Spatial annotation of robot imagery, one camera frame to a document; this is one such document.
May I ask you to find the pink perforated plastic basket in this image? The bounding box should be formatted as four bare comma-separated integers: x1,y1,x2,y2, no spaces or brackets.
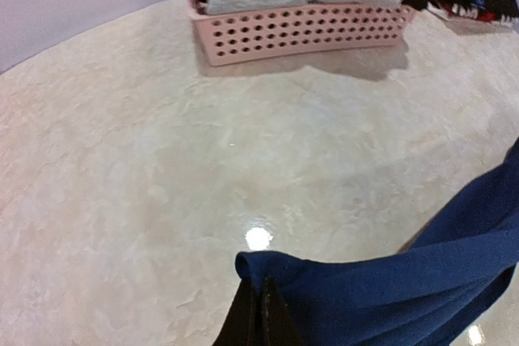
187,0,416,66

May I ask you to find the navy blue Mickey t-shirt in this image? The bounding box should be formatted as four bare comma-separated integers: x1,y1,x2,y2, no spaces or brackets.
235,147,518,345

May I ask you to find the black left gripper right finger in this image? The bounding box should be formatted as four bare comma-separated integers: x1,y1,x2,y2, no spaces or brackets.
261,278,303,346

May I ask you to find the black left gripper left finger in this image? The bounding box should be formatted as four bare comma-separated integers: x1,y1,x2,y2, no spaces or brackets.
212,278,261,346

